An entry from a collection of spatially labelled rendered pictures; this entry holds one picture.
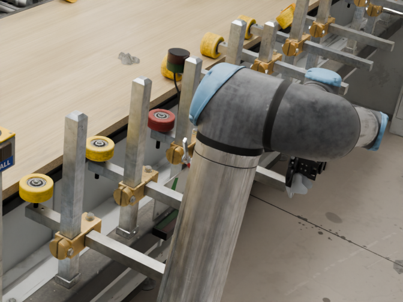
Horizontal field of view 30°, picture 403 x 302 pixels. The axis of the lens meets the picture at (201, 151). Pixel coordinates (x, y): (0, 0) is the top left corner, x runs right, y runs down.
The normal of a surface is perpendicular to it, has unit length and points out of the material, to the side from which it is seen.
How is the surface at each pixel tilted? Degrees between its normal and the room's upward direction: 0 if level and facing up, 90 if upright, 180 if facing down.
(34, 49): 0
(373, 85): 90
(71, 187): 90
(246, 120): 90
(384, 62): 90
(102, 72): 0
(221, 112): 77
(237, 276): 0
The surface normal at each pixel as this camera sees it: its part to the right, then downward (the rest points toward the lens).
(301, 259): 0.13, -0.86
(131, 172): -0.50, 0.38
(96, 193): 0.86, 0.35
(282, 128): -0.22, 0.33
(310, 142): 0.19, 0.60
